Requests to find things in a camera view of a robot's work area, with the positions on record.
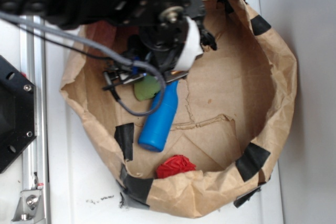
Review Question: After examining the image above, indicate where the brown paper bag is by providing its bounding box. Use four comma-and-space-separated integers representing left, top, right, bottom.
60, 0, 297, 218

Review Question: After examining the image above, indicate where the grey braided cable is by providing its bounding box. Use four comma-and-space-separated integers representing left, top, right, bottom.
0, 11, 167, 116

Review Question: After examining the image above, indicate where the metal corner bracket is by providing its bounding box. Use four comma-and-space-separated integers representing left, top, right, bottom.
11, 189, 46, 224

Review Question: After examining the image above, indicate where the aluminium extrusion rail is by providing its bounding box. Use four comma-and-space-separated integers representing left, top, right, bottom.
19, 15, 51, 224

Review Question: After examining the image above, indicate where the blue plastic bottle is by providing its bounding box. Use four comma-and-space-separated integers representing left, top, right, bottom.
138, 81, 179, 152

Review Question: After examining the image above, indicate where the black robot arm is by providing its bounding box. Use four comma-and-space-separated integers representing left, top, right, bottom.
1, 0, 217, 91

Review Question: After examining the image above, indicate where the green plush animal toy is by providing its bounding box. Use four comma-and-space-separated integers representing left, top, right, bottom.
134, 75, 160, 101

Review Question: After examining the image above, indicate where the red crumpled ball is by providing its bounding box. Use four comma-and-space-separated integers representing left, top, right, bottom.
156, 155, 196, 179

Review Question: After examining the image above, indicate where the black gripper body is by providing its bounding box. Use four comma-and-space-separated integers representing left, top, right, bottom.
106, 0, 217, 82

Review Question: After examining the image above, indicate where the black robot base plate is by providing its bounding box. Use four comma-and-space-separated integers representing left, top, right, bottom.
1, 57, 36, 173

